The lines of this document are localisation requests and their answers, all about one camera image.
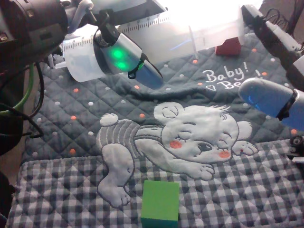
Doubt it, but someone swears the black cable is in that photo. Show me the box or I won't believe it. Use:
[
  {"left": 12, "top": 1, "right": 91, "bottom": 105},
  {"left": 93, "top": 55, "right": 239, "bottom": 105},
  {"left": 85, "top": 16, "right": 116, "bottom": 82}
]
[
  {"left": 27, "top": 61, "right": 46, "bottom": 119},
  {"left": 0, "top": 102, "right": 45, "bottom": 140}
]

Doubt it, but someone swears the green cable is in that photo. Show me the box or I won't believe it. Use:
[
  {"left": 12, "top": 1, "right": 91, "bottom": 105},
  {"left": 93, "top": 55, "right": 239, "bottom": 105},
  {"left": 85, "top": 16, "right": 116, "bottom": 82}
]
[{"left": 0, "top": 63, "right": 35, "bottom": 117}]

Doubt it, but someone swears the large translucent plastic syringe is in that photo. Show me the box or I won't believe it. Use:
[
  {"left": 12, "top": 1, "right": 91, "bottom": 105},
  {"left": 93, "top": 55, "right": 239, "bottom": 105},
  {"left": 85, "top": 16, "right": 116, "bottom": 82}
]
[{"left": 51, "top": 4, "right": 246, "bottom": 83}]

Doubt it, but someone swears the grey quilt with bear print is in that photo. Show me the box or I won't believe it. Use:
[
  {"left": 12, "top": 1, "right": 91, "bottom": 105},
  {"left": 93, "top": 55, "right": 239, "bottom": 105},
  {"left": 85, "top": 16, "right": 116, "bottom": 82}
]
[{"left": 4, "top": 30, "right": 304, "bottom": 228}]

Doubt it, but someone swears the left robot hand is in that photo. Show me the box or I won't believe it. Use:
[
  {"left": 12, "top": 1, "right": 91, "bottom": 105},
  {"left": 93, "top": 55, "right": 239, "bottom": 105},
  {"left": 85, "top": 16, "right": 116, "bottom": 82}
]
[{"left": 91, "top": 0, "right": 168, "bottom": 90}]

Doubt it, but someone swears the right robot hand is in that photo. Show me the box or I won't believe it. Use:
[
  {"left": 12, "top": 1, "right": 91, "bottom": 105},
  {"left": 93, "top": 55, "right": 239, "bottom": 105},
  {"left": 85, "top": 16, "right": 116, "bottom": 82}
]
[{"left": 238, "top": 4, "right": 304, "bottom": 130}]

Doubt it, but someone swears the green block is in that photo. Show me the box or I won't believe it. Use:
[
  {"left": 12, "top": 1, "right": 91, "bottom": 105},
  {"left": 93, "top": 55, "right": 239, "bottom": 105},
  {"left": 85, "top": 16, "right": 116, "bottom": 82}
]
[{"left": 140, "top": 180, "right": 180, "bottom": 228}]

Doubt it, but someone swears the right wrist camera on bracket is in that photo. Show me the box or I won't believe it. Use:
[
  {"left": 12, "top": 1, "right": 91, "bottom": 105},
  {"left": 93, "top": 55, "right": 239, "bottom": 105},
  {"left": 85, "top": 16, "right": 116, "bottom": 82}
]
[{"left": 286, "top": 134, "right": 304, "bottom": 165}]

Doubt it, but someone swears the red block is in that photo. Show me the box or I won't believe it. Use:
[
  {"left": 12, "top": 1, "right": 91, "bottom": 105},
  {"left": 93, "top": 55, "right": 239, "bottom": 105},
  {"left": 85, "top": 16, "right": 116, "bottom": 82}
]
[{"left": 215, "top": 37, "right": 242, "bottom": 57}]

